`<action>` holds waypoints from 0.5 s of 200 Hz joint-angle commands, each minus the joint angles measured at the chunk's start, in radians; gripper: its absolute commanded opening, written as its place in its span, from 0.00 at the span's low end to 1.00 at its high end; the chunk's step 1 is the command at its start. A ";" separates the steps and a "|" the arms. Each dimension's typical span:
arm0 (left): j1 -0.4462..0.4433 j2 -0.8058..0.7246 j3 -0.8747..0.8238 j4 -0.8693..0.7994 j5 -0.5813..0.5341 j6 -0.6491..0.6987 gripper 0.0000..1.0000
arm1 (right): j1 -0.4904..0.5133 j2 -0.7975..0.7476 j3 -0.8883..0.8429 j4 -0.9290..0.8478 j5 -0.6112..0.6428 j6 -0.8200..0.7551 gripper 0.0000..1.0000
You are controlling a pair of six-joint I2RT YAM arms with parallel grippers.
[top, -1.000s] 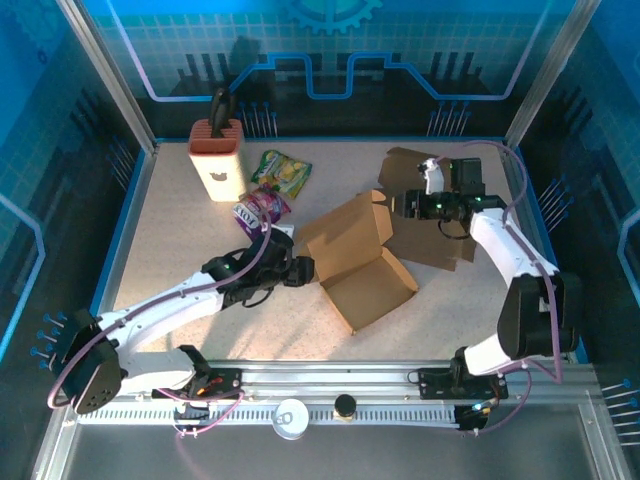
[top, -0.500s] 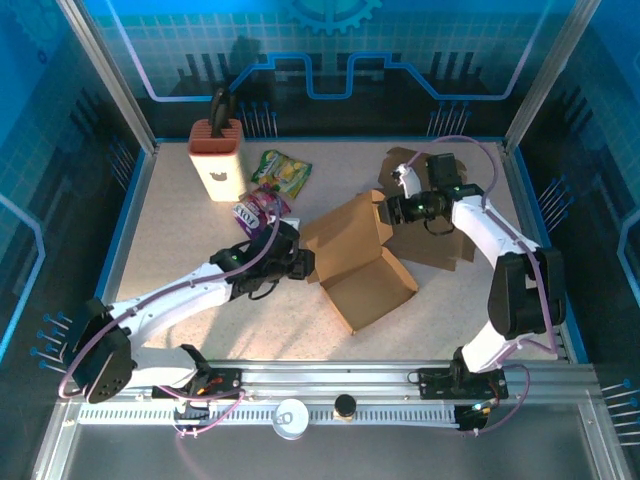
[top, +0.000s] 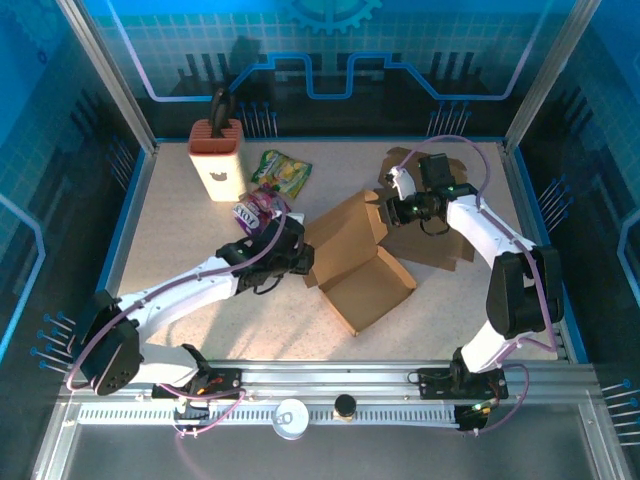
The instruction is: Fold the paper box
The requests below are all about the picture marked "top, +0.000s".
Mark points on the brown cardboard box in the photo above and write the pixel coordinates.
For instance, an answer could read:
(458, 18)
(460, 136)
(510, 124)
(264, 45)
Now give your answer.
(365, 295)
(425, 250)

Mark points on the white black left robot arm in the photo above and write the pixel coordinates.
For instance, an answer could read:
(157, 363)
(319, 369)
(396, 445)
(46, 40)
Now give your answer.
(175, 295)

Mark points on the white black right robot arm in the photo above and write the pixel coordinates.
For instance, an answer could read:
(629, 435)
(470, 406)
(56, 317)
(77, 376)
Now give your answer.
(480, 230)

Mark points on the purple Fox's candy bag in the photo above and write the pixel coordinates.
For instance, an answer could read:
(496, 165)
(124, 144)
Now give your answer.
(255, 207)

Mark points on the green yellow candy bag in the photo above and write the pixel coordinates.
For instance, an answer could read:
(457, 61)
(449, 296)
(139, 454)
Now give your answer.
(282, 172)

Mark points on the beige knife block terracotta top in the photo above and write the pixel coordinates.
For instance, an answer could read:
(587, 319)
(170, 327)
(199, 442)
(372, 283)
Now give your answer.
(220, 175)

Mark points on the black round knob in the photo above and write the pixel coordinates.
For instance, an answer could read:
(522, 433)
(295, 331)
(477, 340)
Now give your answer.
(345, 404)

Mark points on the white round can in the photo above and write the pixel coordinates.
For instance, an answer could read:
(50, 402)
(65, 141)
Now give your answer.
(291, 419)

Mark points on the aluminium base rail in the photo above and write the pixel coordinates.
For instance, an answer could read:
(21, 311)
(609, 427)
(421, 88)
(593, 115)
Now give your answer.
(325, 380)

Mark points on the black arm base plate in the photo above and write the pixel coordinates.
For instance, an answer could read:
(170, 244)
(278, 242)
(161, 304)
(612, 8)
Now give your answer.
(227, 382)
(430, 382)

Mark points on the aluminium frame post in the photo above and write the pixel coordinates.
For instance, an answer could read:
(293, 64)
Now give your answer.
(110, 75)
(548, 75)

